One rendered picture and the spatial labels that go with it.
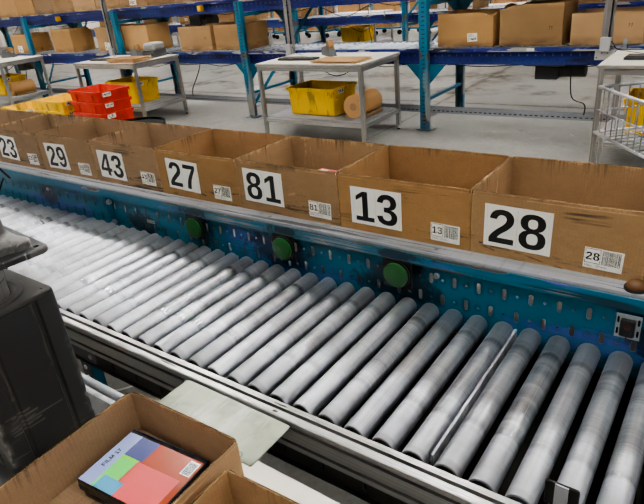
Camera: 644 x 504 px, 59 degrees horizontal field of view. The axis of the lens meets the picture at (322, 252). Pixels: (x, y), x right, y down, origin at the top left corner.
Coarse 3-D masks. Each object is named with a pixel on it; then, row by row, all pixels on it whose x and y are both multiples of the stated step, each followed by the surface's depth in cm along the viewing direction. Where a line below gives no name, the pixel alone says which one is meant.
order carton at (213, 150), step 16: (176, 144) 211; (192, 144) 217; (208, 144) 223; (224, 144) 223; (240, 144) 218; (256, 144) 213; (160, 160) 203; (192, 160) 193; (208, 160) 188; (224, 160) 184; (160, 176) 207; (208, 176) 192; (224, 176) 187; (176, 192) 205; (192, 192) 200; (208, 192) 195
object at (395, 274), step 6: (390, 264) 152; (396, 264) 151; (384, 270) 154; (390, 270) 152; (396, 270) 151; (402, 270) 150; (384, 276) 155; (390, 276) 153; (396, 276) 152; (402, 276) 151; (390, 282) 154; (396, 282) 153; (402, 282) 152
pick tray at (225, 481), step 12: (216, 480) 90; (228, 480) 93; (240, 480) 91; (252, 480) 89; (204, 492) 88; (216, 492) 91; (228, 492) 93; (240, 492) 92; (252, 492) 90; (264, 492) 88; (276, 492) 87
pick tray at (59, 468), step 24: (120, 408) 111; (144, 408) 112; (168, 408) 107; (96, 432) 107; (120, 432) 112; (144, 432) 115; (168, 432) 110; (192, 432) 105; (216, 432) 100; (48, 456) 99; (72, 456) 104; (96, 456) 108; (216, 456) 104; (24, 480) 96; (48, 480) 100; (72, 480) 104
